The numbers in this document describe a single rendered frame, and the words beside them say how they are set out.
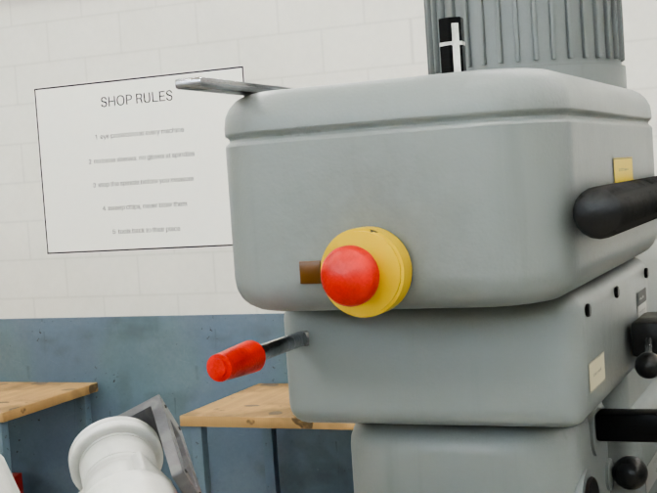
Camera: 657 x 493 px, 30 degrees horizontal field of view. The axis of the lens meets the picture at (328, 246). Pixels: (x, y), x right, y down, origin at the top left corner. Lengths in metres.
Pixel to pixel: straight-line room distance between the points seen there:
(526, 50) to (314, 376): 0.40
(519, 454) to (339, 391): 0.15
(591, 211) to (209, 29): 5.17
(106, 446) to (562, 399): 0.33
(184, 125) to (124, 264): 0.77
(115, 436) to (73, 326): 5.55
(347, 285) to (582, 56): 0.49
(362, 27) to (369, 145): 4.78
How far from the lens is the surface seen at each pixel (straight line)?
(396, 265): 0.81
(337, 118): 0.84
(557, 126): 0.83
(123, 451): 0.82
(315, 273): 0.85
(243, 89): 0.88
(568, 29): 1.20
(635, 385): 1.19
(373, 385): 0.95
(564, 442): 0.98
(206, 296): 5.97
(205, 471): 5.21
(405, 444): 0.99
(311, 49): 5.69
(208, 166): 5.92
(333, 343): 0.96
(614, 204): 0.82
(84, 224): 6.30
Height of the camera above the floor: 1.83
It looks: 3 degrees down
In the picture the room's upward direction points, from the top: 4 degrees counter-clockwise
